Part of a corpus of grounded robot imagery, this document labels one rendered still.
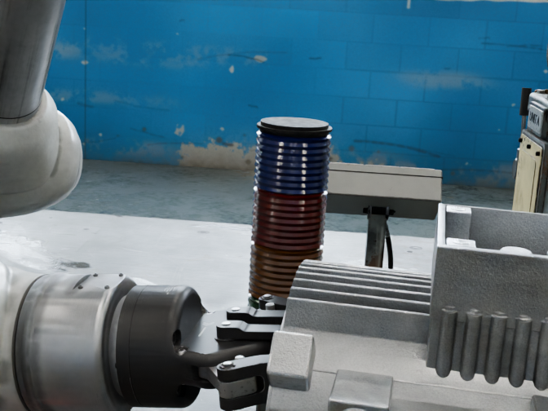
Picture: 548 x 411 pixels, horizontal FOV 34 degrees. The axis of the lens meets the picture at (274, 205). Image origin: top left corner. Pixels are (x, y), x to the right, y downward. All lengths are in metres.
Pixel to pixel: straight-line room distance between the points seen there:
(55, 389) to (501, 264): 0.27
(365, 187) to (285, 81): 5.33
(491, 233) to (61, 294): 0.26
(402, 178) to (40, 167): 0.50
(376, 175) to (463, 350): 0.80
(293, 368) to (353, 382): 0.03
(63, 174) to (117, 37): 5.49
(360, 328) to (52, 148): 0.80
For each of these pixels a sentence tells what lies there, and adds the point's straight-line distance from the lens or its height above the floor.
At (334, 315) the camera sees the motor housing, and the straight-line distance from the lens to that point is 0.49.
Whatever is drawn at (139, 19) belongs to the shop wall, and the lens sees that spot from 6.69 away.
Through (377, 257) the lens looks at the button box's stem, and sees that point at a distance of 1.30.
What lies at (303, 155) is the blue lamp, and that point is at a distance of 0.68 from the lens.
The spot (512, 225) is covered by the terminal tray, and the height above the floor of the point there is 1.19.
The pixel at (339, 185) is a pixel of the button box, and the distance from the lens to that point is 1.25.
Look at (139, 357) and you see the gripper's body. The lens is 0.53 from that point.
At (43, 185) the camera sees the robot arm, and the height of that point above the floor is 1.04.
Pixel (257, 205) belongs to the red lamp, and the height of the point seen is 1.15.
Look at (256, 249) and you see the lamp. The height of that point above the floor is 1.12.
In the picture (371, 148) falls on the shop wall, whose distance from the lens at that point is 6.62.
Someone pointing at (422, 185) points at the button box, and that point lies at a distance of 1.27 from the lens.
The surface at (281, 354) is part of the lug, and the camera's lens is 0.47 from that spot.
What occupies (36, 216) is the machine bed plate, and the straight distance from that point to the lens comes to 2.05.
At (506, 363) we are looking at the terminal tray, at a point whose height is 1.14.
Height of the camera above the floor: 1.32
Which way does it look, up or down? 14 degrees down
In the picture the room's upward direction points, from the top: 3 degrees clockwise
